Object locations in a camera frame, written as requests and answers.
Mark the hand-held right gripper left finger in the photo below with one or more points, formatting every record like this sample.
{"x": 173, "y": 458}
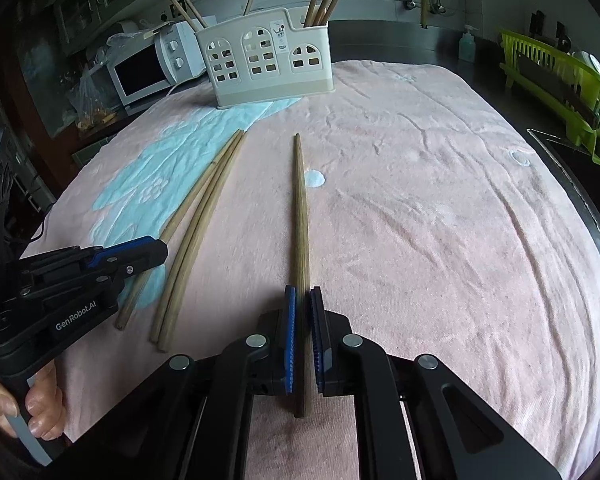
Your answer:
{"x": 290, "y": 340}

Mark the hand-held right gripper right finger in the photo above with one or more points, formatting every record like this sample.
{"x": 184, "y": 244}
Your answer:
{"x": 317, "y": 340}

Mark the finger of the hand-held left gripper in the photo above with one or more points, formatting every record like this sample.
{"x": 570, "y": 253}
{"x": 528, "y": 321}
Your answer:
{"x": 140, "y": 257}

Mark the long wooden chopstick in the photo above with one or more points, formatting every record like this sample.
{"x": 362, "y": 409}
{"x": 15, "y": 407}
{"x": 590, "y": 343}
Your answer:
{"x": 160, "y": 321}
{"x": 185, "y": 220}
{"x": 170, "y": 328}
{"x": 300, "y": 220}

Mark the cream plastic utensil holder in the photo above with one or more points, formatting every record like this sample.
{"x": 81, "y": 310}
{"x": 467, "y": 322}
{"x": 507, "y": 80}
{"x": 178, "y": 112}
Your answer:
{"x": 265, "y": 85}

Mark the person's left hand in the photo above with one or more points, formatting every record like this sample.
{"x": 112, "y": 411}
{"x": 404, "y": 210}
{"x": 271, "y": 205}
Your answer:
{"x": 37, "y": 410}

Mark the white plastic strip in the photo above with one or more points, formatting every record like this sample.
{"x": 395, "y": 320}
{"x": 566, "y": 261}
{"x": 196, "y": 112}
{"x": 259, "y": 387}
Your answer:
{"x": 30, "y": 440}

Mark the clear plastic bag with food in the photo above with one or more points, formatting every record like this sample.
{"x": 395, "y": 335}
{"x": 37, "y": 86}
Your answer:
{"x": 92, "y": 105}

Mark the pink and blue towel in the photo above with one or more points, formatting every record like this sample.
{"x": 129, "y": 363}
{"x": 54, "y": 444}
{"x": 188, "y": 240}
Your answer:
{"x": 430, "y": 210}

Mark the white microwave oven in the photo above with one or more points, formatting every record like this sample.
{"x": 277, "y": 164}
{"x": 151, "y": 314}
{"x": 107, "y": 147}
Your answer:
{"x": 135, "y": 75}

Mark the crumpled clear plastic bag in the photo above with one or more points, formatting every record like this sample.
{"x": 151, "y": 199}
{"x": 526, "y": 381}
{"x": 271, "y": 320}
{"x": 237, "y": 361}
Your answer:
{"x": 125, "y": 37}

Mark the black kitchen sink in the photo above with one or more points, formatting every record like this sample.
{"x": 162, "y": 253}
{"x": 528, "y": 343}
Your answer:
{"x": 580, "y": 175}

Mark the blue soap dispenser bottle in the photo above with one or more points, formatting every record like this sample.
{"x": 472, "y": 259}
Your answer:
{"x": 466, "y": 45}

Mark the green plastic dish rack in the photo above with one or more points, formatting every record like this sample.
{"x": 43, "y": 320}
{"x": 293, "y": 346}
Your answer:
{"x": 560, "y": 90}

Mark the black wall power outlet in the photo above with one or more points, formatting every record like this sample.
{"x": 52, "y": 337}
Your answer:
{"x": 166, "y": 15}

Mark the green wall cabinet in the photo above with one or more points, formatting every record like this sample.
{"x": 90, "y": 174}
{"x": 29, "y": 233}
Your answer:
{"x": 90, "y": 0}

